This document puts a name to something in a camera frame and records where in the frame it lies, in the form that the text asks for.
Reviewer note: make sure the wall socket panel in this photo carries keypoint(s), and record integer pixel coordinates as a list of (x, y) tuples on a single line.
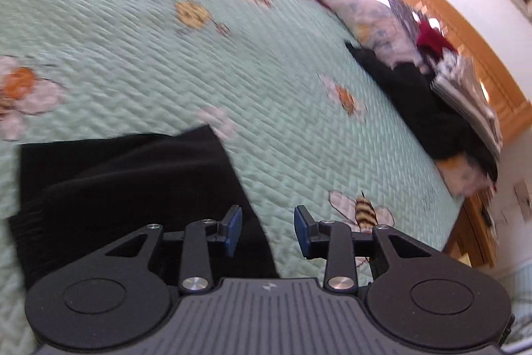
[(523, 199)]

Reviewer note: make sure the black white patterned garment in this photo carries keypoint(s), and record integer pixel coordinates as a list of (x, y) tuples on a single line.
[(403, 10)]

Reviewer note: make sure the pink floral pillow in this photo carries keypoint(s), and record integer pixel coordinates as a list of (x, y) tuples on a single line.
[(465, 176)]

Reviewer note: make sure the black pants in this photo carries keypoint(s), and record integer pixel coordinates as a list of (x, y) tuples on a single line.
[(124, 180)]

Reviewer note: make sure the wooden nightstand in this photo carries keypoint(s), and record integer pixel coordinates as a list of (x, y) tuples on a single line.
[(474, 230)]

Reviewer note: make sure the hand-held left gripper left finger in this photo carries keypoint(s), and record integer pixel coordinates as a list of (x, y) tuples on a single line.
[(235, 230)]

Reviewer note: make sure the wooden slatted headboard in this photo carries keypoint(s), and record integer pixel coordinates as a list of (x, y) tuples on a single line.
[(478, 39)]

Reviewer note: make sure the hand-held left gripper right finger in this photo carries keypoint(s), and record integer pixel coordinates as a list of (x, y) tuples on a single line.
[(301, 232)]

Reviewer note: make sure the dark red garment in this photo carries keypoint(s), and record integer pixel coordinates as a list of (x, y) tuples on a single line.
[(432, 39)]

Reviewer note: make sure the pile of black clothing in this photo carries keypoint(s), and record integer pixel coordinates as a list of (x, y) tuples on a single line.
[(415, 97)]

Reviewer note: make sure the bee printed quilted bedspread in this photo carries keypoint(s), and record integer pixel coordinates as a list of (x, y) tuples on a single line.
[(166, 47)]

